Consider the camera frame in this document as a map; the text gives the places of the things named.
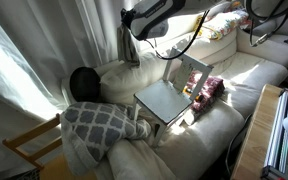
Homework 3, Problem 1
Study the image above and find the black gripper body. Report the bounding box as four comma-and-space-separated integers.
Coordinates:
120, 8, 134, 30

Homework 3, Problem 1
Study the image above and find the grey white striped towel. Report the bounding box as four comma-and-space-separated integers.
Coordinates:
116, 23, 142, 70

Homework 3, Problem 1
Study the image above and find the small white wooden chair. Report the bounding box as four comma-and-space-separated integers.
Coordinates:
132, 46, 216, 148

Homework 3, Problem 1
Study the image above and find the pink striped pillow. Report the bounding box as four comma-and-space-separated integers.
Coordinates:
193, 8, 252, 41

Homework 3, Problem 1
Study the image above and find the cream fabric couch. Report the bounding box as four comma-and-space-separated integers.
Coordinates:
61, 28, 288, 180

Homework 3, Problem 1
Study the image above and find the light wooden chair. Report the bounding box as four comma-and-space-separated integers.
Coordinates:
2, 113, 98, 180

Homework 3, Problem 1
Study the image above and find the black round cushion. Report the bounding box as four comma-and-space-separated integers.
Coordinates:
69, 66, 102, 103

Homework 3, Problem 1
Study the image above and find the white sheer curtain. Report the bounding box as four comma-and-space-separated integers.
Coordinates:
0, 0, 198, 176

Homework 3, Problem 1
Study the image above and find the grey patterned pillow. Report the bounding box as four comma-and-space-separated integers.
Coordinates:
59, 101, 153, 176

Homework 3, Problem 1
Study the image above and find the cream throw pillow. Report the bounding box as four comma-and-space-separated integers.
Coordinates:
106, 138, 177, 180

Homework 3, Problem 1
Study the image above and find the light wooden table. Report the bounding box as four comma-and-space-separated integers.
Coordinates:
231, 83, 285, 180

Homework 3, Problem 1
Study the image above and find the dark woven basket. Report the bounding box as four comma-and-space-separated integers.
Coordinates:
3, 167, 41, 180

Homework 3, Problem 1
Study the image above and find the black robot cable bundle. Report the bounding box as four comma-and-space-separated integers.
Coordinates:
145, 0, 288, 61

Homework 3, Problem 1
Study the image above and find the aluminium rail frame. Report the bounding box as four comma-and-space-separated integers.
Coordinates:
261, 89, 288, 180

